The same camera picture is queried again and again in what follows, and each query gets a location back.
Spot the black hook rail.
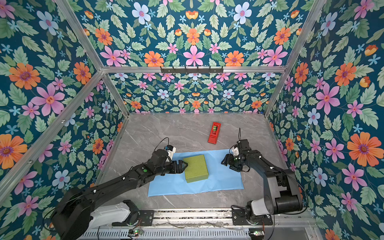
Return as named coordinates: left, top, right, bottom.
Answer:
left=160, top=67, right=224, bottom=74

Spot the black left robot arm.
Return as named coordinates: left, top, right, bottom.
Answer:
left=51, top=150, right=188, bottom=240

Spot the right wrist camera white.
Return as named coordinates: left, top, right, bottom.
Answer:
left=233, top=147, right=239, bottom=157

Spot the aluminium corner frame post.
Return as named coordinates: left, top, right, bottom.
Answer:
left=56, top=1, right=129, bottom=118
left=264, top=0, right=327, bottom=119

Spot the green gift box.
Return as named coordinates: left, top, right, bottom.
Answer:
left=183, top=155, right=209, bottom=183

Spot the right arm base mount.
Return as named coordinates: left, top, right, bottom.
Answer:
left=231, top=201, right=274, bottom=226

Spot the aluminium horizontal back bar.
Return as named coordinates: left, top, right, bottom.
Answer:
left=102, top=66, right=286, bottom=74

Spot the aluminium left side bar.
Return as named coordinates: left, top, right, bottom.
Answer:
left=1, top=70, right=104, bottom=203

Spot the aluminium corner frame post right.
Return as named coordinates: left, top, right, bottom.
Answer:
left=264, top=0, right=327, bottom=119

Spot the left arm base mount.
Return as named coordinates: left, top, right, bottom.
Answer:
left=112, top=200, right=155, bottom=227

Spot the white vented cable duct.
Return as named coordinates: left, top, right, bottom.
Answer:
left=80, top=229, right=251, bottom=240

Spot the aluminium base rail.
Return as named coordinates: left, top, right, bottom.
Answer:
left=89, top=208, right=316, bottom=229

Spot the red tape dispenser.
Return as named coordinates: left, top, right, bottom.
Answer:
left=208, top=122, right=221, bottom=144

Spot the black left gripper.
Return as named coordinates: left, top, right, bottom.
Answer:
left=155, top=159, right=191, bottom=177

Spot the aluminium corner frame post left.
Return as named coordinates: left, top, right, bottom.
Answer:
left=56, top=1, right=129, bottom=118

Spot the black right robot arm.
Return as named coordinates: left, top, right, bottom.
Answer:
left=221, top=139, right=304, bottom=218

